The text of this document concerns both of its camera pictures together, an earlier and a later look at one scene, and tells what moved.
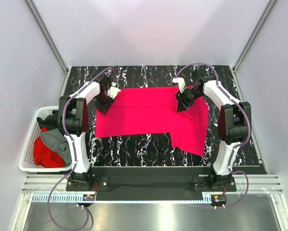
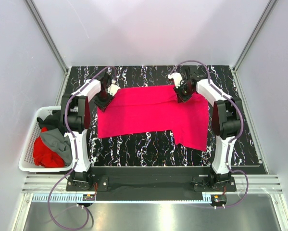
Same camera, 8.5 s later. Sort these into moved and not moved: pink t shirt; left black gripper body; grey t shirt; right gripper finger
Moved: right gripper finger
Not moved: grey t shirt; left black gripper body; pink t shirt
